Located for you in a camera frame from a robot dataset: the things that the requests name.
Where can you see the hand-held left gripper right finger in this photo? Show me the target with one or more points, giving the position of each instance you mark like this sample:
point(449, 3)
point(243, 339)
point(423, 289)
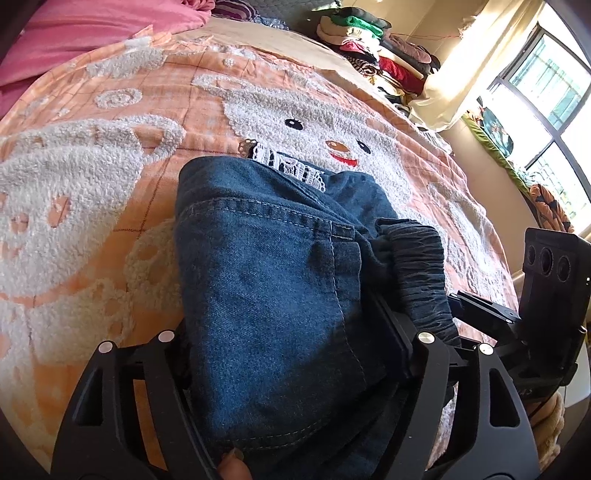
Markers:
point(406, 350)

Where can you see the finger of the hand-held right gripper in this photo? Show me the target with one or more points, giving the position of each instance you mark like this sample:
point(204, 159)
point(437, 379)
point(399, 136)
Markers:
point(485, 311)

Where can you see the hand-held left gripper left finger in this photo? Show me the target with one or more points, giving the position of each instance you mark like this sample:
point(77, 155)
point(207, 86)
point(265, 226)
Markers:
point(168, 357)

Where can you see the blue denim pants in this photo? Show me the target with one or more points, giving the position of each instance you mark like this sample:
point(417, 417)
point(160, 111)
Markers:
point(277, 300)

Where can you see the person's right forearm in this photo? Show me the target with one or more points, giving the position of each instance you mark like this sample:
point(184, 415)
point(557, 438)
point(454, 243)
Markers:
point(551, 429)

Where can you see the person's left hand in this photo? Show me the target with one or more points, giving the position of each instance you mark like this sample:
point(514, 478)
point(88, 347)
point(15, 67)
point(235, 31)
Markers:
point(234, 467)

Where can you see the orange patterned cloth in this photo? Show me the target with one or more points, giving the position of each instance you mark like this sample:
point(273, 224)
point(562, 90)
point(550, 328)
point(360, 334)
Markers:
point(549, 207)

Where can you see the green cloth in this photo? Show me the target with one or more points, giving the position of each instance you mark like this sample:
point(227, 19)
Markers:
point(489, 134)

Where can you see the orange and white printed blanket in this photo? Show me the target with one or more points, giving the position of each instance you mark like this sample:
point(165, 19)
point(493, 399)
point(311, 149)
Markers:
point(92, 184)

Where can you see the window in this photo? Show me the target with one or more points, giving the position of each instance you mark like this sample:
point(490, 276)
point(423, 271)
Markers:
point(554, 92)

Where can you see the cream curtain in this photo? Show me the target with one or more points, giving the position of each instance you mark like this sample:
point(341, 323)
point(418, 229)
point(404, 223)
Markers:
point(475, 60)

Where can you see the pile of clothes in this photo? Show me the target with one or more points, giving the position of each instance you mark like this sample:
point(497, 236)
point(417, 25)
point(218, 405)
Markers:
point(378, 50)

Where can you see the beige bed sheet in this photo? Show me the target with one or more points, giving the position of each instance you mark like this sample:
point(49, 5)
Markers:
point(277, 46)

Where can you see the grey padded headboard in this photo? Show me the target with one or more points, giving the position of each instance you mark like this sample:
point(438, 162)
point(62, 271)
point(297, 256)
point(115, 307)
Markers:
point(304, 14)

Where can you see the purple striped cloth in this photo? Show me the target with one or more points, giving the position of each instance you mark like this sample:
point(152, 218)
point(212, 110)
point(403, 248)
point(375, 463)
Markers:
point(235, 8)

